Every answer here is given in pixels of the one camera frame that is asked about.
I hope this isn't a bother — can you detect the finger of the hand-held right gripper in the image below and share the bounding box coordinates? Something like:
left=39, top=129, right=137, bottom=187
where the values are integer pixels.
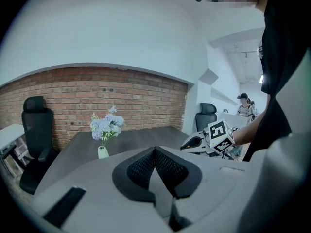
left=186, top=130, right=205, bottom=143
left=180, top=139, right=208, bottom=155

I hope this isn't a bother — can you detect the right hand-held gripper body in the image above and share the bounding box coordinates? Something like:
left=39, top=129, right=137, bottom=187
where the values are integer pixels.
left=202, top=119, right=236, bottom=154

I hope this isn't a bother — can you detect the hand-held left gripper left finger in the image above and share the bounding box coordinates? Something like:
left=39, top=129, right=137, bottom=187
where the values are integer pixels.
left=33, top=146, right=171, bottom=233

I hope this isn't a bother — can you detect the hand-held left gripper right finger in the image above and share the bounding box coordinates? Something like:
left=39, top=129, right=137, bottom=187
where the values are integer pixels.
left=154, top=146, right=246, bottom=233

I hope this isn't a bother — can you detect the person's right forearm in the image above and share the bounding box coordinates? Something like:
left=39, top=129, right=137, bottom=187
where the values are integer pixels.
left=232, top=110, right=268, bottom=146

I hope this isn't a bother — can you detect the large white desk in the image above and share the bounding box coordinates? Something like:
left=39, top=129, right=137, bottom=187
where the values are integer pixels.
left=220, top=112, right=249, bottom=133

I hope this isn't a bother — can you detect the black mesh office chair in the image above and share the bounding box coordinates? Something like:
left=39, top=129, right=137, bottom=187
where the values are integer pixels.
left=195, top=102, right=218, bottom=133

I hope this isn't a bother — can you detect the pale green vase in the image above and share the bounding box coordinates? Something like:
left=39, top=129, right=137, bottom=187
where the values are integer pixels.
left=97, top=145, right=109, bottom=160

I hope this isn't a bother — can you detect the pale blue flower bouquet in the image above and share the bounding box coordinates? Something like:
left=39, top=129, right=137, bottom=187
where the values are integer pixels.
left=89, top=105, right=125, bottom=147

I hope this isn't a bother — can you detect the person's black shirt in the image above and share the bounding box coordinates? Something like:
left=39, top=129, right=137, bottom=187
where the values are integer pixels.
left=242, top=0, right=311, bottom=162

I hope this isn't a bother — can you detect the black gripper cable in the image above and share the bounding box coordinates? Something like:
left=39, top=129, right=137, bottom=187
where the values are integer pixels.
left=217, top=149, right=235, bottom=160

